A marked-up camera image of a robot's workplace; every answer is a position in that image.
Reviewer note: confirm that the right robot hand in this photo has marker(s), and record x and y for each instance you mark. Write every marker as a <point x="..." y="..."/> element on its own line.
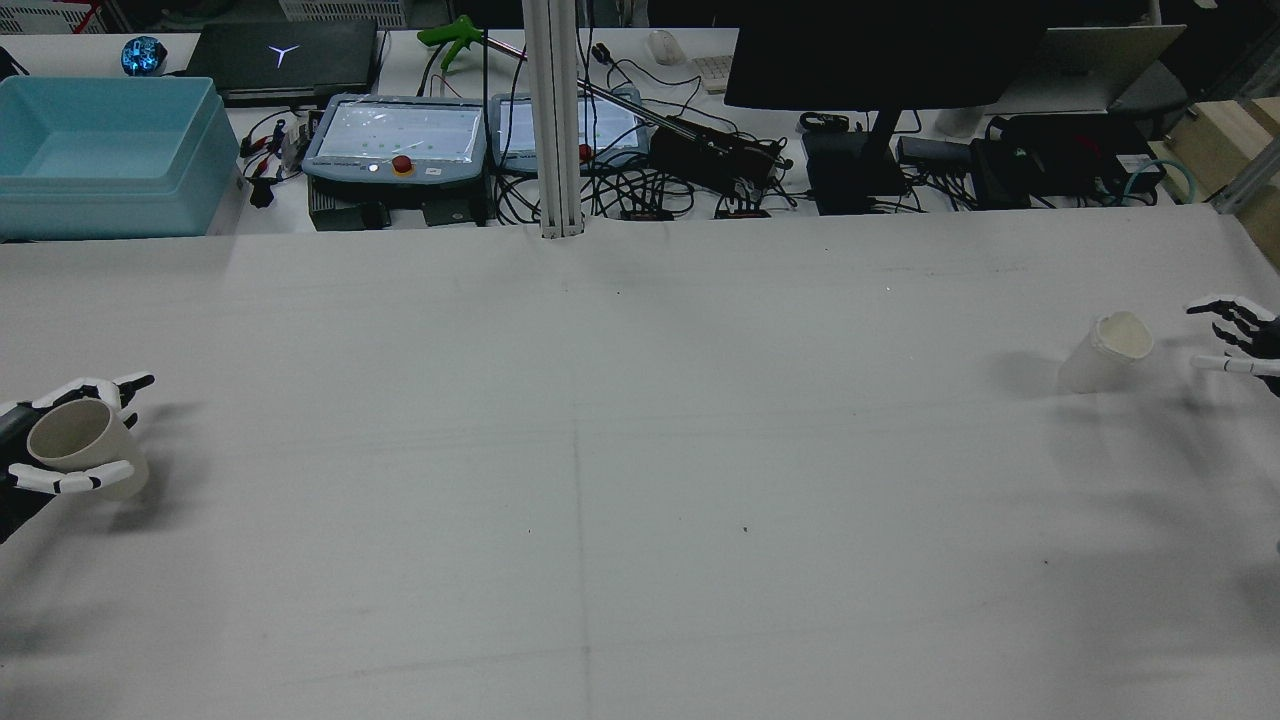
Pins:
<point x="1265" y="340"/>

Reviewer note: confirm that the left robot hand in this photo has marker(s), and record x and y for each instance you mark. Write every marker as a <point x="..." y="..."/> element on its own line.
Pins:
<point x="70" y="483"/>

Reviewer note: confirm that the smooth beige paper cup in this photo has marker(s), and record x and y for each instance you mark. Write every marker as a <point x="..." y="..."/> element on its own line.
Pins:
<point x="70" y="432"/>

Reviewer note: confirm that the ribbed white paper cup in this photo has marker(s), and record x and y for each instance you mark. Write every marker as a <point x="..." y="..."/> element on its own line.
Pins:
<point x="1095" y="365"/>

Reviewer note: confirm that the wooden crate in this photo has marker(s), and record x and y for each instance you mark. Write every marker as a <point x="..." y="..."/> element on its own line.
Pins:
<point x="1225" y="140"/>

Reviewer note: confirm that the black equipment box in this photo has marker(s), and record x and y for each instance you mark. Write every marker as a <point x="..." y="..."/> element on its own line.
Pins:
<point x="1060" y="155"/>

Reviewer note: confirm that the silver laptop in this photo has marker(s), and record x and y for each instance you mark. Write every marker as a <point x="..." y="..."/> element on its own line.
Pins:
<point x="1090" y="70"/>

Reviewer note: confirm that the light blue plastic bin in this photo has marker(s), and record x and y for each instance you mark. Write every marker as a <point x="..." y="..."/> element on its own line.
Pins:
<point x="110" y="150"/>

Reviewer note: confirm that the blue glowing sphere gadget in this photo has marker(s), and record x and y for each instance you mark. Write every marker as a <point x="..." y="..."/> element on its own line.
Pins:
<point x="143" y="56"/>

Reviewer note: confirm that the black laptop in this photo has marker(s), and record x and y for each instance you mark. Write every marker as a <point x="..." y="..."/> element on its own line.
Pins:
<point x="280" y="60"/>

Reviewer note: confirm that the teach pendant with red button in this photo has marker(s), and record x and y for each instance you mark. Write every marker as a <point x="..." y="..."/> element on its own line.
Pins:
<point x="400" y="140"/>

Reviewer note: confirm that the black monitor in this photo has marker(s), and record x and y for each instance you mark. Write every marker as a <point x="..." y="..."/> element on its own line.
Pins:
<point x="880" y="60"/>

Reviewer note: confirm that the black orange connector box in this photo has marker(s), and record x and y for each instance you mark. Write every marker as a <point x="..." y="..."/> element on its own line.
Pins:
<point x="647" y="213"/>
<point x="742" y="212"/>

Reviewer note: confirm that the green plastic tool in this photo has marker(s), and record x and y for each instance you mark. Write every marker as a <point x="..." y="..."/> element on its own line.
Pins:
<point x="462" y="35"/>

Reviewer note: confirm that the white keyboard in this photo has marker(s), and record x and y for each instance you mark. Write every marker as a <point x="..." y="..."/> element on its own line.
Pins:
<point x="714" y="73"/>

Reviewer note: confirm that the white computer mouse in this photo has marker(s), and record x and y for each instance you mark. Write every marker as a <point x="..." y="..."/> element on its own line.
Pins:
<point x="665" y="47"/>

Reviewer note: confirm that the aluminium frame post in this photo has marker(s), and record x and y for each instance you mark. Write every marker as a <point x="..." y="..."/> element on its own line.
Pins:
<point x="553" y="120"/>

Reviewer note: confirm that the teach pendant behind post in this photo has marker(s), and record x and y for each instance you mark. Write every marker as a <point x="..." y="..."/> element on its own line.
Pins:
<point x="612" y="130"/>

